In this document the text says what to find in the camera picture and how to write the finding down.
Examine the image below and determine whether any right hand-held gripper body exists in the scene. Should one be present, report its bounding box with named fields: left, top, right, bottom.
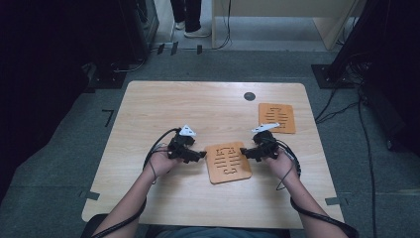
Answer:
left=251, top=122, right=282, bottom=161

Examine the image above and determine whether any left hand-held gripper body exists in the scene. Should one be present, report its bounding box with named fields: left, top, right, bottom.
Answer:
left=166, top=124, right=199, bottom=161

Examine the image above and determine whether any bamboo board with cut-outs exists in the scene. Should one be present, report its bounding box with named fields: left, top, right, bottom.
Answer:
left=204, top=141, right=253, bottom=185
left=258, top=102, right=297, bottom=135

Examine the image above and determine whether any person's right hand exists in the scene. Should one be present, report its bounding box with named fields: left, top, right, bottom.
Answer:
left=262, top=148, right=300, bottom=182

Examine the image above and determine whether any person's left hand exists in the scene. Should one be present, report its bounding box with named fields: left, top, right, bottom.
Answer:
left=144, top=148, right=183, bottom=182

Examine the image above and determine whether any person's blue clothing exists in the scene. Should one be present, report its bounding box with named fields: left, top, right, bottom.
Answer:
left=145, top=225, right=292, bottom=238

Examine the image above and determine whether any light wooden desk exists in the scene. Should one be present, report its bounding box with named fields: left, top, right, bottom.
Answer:
left=211, top=0, right=368, bottom=52

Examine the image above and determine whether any black curtain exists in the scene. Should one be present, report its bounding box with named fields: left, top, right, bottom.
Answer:
left=0, top=0, right=160, bottom=202
left=328, top=0, right=420, bottom=157

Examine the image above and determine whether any black floor cable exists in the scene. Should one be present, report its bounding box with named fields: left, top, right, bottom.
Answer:
left=314, top=86, right=361, bottom=125
left=357, top=95, right=378, bottom=238

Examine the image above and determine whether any black stand base plate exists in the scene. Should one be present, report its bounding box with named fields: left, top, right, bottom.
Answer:
left=86, top=69, right=129, bottom=90
left=311, top=63, right=357, bottom=90

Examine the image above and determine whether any black hanging cable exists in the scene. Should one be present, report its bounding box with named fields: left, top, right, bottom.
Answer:
left=216, top=0, right=233, bottom=51

